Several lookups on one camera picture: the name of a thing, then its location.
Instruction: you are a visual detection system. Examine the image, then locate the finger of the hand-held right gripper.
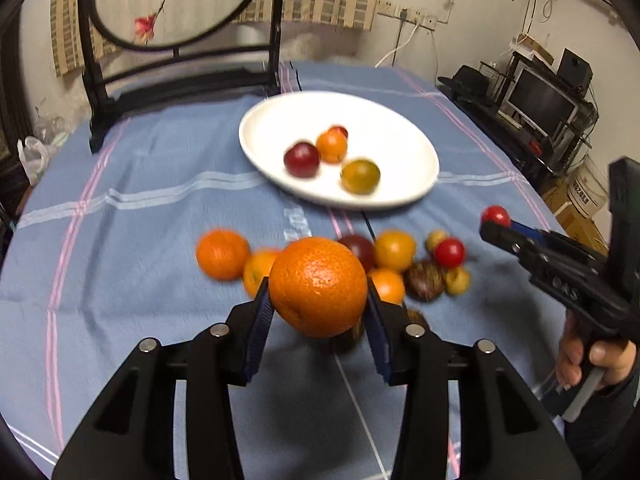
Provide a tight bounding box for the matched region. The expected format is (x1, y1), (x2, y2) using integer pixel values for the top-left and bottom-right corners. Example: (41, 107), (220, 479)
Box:
(479, 220), (563, 283)
(509, 220), (608, 262)

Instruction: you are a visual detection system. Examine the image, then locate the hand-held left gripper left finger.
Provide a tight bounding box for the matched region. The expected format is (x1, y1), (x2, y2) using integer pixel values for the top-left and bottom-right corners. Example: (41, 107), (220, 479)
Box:
(52, 280), (275, 480)

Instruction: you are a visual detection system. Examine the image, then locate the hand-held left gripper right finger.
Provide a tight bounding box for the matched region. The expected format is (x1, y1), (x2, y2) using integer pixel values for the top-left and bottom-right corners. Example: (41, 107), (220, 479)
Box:
(364, 276), (583, 480)

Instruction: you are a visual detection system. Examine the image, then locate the large orange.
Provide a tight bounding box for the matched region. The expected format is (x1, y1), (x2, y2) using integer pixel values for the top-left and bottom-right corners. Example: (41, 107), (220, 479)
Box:
(269, 236), (369, 338)

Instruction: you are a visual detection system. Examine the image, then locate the deep orange tangerine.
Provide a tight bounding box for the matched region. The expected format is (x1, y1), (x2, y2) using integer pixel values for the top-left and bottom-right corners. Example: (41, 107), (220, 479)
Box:
(196, 229), (252, 282)

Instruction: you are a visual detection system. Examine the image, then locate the white plate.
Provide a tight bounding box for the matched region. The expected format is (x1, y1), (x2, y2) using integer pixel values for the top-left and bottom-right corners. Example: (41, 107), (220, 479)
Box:
(238, 91), (441, 211)

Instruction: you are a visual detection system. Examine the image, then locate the person's right forearm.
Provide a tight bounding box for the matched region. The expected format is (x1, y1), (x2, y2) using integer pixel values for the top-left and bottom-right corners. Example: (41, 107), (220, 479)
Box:
(562, 375), (640, 476)

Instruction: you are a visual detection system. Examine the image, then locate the person's right hand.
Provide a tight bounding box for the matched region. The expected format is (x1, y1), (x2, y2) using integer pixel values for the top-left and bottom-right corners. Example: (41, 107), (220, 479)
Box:
(556, 311), (639, 391)

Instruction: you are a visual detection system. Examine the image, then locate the large cardboard box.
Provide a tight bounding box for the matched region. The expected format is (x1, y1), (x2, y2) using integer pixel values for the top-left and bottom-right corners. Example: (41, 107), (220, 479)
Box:
(542, 180), (608, 256)

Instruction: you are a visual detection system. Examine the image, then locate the white bucket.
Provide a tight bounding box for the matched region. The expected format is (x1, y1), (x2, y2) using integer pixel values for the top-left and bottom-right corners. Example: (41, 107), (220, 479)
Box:
(567, 157), (608, 216)

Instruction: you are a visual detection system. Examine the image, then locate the black media stand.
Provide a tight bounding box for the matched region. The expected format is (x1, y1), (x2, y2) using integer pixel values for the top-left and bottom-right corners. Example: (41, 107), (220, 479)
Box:
(440, 52), (601, 176)

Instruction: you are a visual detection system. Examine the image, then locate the computer monitor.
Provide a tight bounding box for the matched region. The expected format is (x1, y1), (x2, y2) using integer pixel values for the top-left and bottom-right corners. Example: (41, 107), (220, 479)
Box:
(505, 67), (581, 136)

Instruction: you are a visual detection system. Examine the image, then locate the green yellow tomato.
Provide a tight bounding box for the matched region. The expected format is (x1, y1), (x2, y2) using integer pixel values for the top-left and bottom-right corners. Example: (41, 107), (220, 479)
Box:
(340, 158), (381, 196)

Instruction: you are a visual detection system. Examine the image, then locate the black hat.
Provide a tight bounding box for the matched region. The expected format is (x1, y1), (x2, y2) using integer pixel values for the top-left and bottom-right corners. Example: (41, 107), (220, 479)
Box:
(437, 65), (493, 106)

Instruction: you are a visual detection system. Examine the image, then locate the blue plaid tablecloth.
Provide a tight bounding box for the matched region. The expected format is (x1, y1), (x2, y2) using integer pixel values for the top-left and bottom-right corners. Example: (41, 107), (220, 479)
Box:
(0, 60), (571, 480)

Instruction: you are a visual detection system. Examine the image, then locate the dark red plum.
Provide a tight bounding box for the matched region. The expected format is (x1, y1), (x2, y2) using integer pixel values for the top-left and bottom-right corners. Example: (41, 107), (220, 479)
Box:
(283, 142), (321, 179)

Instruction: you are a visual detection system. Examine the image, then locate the black speaker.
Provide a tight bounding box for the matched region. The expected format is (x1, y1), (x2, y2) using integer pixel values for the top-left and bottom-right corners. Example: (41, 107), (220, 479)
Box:
(556, 48), (594, 88)

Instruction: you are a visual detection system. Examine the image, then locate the small cardboard box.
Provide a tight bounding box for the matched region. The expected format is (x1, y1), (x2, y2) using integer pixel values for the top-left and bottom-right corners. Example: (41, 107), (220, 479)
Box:
(515, 34), (553, 64)

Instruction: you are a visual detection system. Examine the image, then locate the black framed embroidery screen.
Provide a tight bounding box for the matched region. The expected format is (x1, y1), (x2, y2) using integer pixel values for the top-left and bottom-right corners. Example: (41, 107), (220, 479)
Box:
(77, 0), (288, 156)

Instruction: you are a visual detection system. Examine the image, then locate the white plastic bag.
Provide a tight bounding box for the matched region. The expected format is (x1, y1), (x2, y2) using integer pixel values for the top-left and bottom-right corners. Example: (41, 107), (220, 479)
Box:
(17, 135), (51, 186)

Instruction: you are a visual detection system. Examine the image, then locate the white power cable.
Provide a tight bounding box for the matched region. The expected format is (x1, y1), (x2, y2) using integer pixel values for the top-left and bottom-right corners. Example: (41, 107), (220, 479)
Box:
(375, 20), (420, 68)

